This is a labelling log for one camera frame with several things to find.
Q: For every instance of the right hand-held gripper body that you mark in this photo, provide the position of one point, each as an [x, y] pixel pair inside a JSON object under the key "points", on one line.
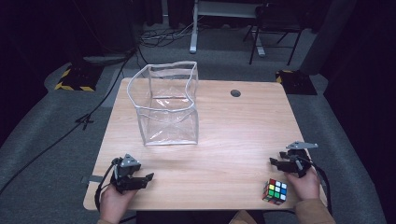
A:
{"points": [[298, 158]]}

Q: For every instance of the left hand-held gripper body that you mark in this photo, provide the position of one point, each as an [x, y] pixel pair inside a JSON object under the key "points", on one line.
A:
{"points": [[126, 174]]}

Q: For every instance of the colourful puzzle cube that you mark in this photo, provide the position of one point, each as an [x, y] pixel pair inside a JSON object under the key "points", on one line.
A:
{"points": [[275, 191]]}

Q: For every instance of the transparent plastic bag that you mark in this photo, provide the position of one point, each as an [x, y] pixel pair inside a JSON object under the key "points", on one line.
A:
{"points": [[168, 109]]}

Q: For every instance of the person's right hand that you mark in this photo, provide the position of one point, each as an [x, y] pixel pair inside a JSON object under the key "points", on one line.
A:
{"points": [[303, 186]]}

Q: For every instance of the person's left hand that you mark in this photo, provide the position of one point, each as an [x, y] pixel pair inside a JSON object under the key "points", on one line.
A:
{"points": [[113, 202]]}

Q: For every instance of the grey tape strip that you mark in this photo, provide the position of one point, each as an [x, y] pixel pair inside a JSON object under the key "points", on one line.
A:
{"points": [[93, 179]]}

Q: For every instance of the black yellow striped stand base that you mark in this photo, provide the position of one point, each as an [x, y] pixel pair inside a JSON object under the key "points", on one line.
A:
{"points": [[295, 82], [79, 79]]}

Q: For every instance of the dark round table grommet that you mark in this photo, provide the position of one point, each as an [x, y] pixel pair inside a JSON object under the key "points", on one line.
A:
{"points": [[235, 93]]}

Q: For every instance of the grey curtain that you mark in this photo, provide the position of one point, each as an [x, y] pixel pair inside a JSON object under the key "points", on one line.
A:
{"points": [[327, 34]]}

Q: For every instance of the black chair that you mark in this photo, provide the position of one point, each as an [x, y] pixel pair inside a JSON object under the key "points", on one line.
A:
{"points": [[277, 21]]}

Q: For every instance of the white desk frame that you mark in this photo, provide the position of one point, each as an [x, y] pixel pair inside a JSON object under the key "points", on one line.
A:
{"points": [[194, 28]]}

